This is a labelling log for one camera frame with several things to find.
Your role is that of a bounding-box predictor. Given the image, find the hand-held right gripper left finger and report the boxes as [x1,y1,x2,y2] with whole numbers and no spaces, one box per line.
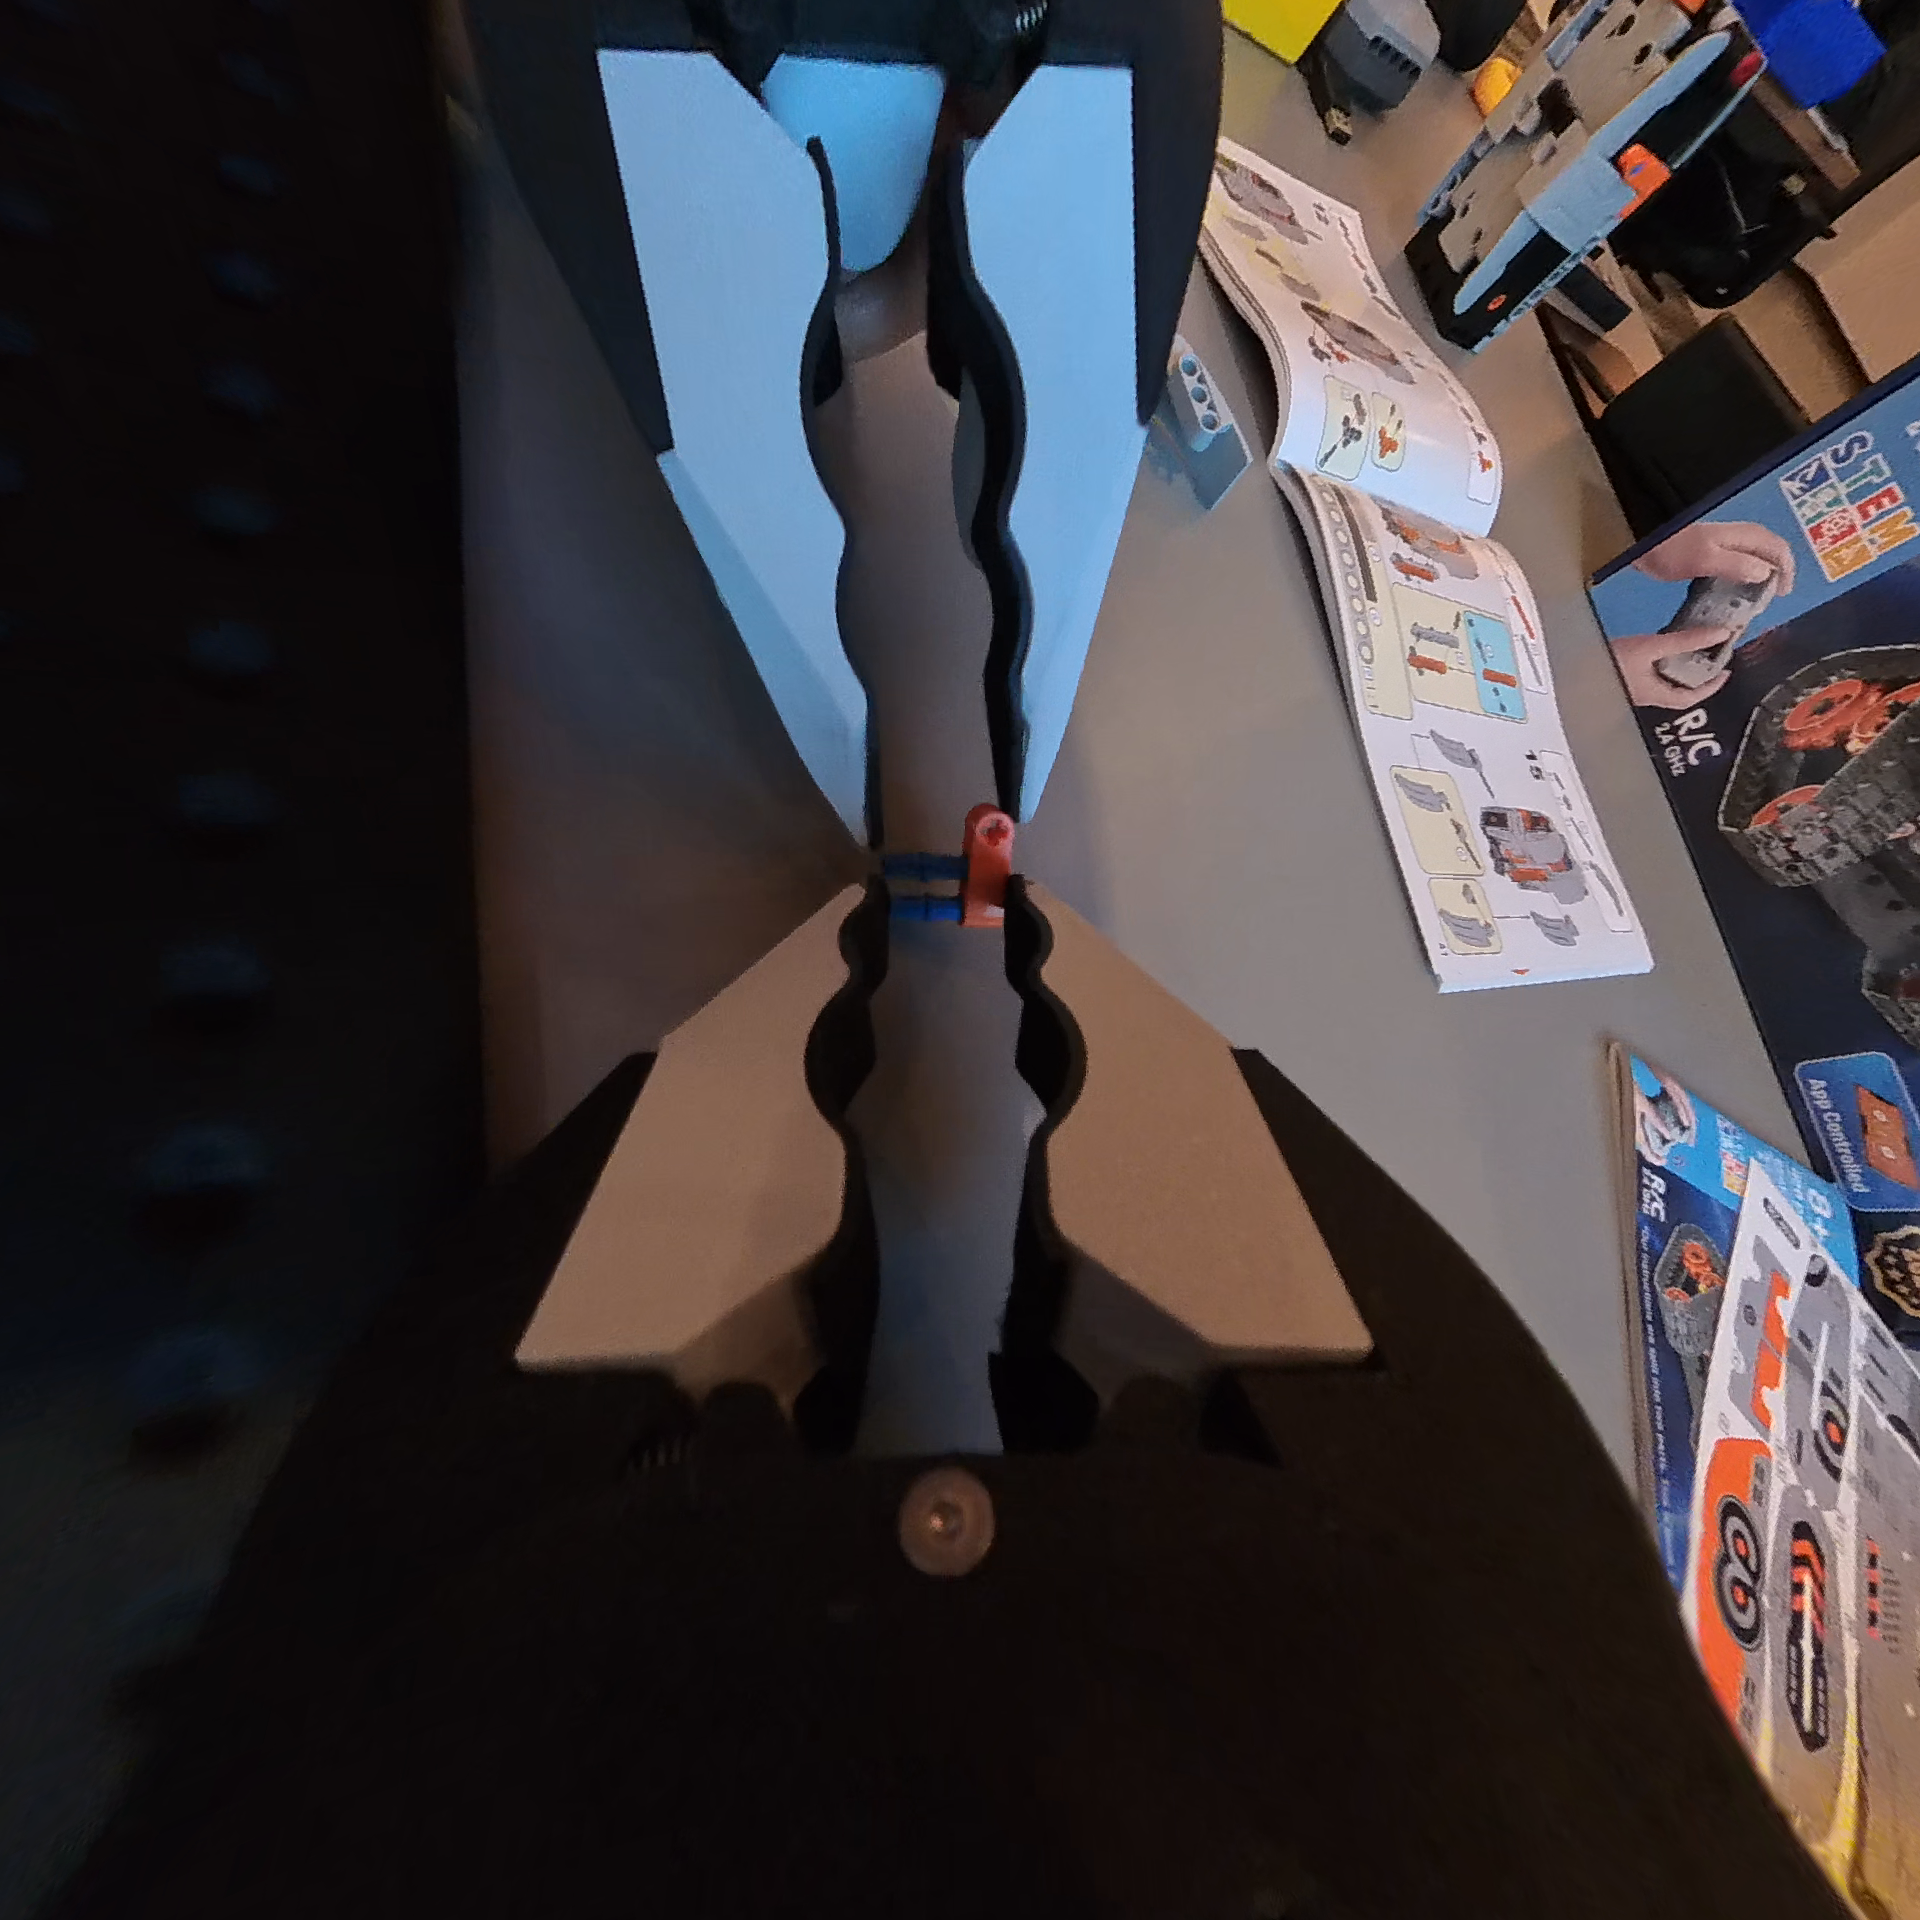
[515,883,880,1424]

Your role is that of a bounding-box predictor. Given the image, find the orange toy connector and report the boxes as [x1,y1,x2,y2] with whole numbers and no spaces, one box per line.
[961,802,1019,932]

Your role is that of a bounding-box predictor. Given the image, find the blue storage bins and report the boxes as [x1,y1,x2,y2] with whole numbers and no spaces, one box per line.
[1732,0,1884,98]

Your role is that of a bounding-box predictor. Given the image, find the grey desk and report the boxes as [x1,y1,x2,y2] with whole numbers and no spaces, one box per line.
[451,0,1802,1502]

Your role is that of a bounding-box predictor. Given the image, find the toy robot model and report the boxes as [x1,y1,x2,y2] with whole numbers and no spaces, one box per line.
[1402,0,1772,355]

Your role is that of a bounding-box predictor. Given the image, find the open white instruction booklet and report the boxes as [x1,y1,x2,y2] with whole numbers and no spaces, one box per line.
[1199,136,1656,995]

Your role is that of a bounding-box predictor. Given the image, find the grey toy parts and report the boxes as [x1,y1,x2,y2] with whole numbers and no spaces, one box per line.
[1147,335,1255,514]

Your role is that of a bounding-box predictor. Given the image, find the sticker sheet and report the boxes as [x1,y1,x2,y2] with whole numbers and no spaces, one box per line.
[1681,1155,1920,1906]

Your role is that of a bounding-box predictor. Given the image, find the yellow plastic bin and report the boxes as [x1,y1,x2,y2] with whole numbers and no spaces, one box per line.
[1224,0,1345,65]

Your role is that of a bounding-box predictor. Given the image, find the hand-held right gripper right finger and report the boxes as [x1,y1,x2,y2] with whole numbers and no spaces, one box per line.
[1001,881,1379,1424]

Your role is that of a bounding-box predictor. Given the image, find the blue robot kit box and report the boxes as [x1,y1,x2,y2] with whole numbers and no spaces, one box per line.
[1587,352,1920,1337]

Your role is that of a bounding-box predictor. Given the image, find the small grey case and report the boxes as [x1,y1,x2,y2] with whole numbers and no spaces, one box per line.
[1317,0,1443,115]

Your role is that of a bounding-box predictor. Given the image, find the blue booklet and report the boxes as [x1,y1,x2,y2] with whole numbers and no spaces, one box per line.
[1607,1041,1824,1593]

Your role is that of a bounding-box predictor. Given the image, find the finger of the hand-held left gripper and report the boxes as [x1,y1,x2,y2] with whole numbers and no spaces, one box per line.
[595,49,888,855]
[928,67,1154,834]

